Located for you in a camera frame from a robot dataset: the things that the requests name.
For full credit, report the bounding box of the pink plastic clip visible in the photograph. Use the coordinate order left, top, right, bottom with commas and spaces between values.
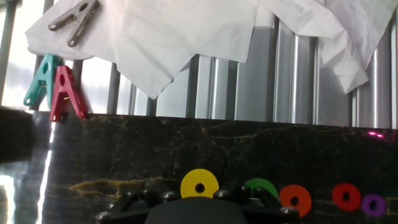
49, 64, 90, 123

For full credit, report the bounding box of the small orange Hanoi ring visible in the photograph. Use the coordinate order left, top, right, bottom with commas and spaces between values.
278, 184, 313, 218

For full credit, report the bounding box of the large crumpled white tissue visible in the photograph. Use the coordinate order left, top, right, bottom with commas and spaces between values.
24, 0, 259, 100

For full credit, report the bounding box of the black marble pattern mat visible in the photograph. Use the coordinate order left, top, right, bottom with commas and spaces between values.
0, 107, 398, 224

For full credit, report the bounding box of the green Hanoi ring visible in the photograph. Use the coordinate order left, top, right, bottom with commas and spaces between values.
244, 177, 279, 200

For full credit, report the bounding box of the teal plastic clip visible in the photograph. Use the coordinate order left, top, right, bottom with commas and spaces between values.
23, 53, 63, 110

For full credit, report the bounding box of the small purple Hanoi ring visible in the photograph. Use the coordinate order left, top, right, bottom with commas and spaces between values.
360, 194, 387, 218

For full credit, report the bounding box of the small red Hanoi ring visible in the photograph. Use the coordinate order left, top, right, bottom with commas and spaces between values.
331, 182, 362, 212

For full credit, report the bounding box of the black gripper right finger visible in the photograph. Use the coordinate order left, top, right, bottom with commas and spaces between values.
214, 185, 300, 224

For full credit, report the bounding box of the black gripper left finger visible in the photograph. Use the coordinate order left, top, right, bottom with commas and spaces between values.
93, 186, 181, 224

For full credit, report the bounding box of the metal spring clip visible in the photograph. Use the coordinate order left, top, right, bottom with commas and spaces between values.
47, 0, 101, 49

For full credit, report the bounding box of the yellow Hanoi ring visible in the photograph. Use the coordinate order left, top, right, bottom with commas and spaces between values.
180, 168, 220, 199

